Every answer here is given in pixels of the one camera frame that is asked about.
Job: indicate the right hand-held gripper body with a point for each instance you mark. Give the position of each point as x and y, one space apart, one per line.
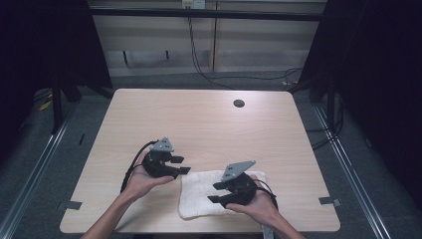
242 192

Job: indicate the grey tape strip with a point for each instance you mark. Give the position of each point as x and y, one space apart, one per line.
329 201
71 205

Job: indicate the black horizontal bar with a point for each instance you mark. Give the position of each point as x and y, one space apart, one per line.
205 14

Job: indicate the metal floor rail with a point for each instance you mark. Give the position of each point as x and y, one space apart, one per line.
36 166
351 172

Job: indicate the white towel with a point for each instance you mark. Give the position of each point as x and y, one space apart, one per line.
199 195

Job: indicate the white wall outlet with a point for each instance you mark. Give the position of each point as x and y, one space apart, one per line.
194 4

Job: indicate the dark curtain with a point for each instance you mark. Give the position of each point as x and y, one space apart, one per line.
40 43
378 83

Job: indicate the person's left hand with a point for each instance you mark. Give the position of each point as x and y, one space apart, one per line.
142 184

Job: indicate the person's right hand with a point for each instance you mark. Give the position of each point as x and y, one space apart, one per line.
263 207

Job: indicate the yellow item on floor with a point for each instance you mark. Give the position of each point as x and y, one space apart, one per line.
45 105

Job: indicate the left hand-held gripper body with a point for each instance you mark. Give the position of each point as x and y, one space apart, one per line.
157 164

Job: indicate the grey table leg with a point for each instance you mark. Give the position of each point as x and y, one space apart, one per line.
268 233

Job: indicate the black metal stand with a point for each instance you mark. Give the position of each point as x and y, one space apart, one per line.
57 106

